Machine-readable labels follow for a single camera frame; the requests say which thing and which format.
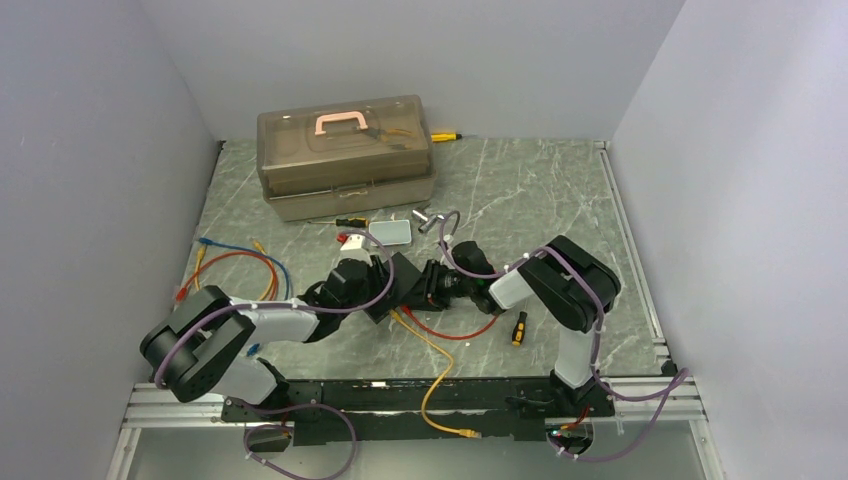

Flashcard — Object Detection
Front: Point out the black yellow screwdriver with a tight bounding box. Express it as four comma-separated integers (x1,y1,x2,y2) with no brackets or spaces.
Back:
308,217,369,229

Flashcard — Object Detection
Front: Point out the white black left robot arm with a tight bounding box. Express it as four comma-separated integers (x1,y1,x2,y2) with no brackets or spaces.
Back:
140,257,397,420

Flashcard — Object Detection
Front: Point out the small white switch box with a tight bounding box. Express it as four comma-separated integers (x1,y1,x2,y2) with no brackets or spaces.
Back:
368,219,412,246

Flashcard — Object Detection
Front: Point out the yellow ethernet cable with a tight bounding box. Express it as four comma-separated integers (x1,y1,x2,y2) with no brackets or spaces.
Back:
192,239,277,303
389,309,482,440

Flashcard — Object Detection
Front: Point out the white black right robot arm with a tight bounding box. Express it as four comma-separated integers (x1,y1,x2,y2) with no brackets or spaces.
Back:
401,235,621,415

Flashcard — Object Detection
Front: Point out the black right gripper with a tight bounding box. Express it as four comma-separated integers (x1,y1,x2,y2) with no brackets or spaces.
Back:
399,259,476,312

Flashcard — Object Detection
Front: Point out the yellow handled screwdriver by wall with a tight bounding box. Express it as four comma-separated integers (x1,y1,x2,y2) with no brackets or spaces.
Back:
430,132,463,143

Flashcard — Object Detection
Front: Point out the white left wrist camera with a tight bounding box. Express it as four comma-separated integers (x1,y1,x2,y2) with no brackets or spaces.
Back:
336,233,371,264

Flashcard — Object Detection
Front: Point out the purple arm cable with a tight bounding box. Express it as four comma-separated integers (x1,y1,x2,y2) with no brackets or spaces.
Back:
153,230,397,480
435,210,692,464

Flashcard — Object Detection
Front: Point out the blue ethernet cable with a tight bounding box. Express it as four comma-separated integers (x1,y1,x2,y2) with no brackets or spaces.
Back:
198,236,294,359

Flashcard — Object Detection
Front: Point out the brown translucent toolbox pink handle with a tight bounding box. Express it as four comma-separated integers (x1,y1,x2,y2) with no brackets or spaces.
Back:
256,95,438,221

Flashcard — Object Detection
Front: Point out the black network switch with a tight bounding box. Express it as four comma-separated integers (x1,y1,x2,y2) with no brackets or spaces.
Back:
364,252,421,324

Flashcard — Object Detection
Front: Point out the chrome socket adapter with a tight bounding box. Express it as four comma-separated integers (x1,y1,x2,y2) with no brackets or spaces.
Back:
412,208,445,234

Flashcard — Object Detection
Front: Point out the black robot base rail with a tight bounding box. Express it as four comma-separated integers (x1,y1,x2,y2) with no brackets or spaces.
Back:
221,376,615,446

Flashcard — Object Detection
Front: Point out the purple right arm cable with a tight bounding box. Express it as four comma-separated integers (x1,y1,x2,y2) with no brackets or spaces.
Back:
435,210,692,464

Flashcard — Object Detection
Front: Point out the black orange stubby screwdriver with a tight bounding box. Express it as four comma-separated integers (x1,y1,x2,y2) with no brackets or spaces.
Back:
511,311,528,346

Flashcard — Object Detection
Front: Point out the yellow ethernet cable in switch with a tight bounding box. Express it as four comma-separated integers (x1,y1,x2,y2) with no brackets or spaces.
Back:
389,309,482,440

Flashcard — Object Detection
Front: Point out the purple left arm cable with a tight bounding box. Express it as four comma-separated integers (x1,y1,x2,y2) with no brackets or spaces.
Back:
153,230,397,480

